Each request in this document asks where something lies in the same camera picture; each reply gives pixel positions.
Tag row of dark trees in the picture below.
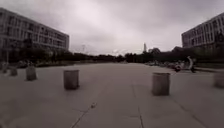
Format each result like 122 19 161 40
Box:
0 38 224 65

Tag grey paved plaza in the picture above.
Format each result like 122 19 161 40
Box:
0 62 224 128

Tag distant slim tower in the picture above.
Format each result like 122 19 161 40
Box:
142 42 148 54

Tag row of stone bollards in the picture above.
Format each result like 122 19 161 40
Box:
0 63 224 97

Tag parked two-wheeled vehicles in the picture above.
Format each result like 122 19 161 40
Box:
172 55 198 74

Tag large glass-fronted building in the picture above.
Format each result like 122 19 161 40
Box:
0 7 71 62

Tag grass strip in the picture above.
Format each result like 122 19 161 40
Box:
194 62 224 73

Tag grey multi-storey building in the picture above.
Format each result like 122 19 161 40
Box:
181 12 224 52

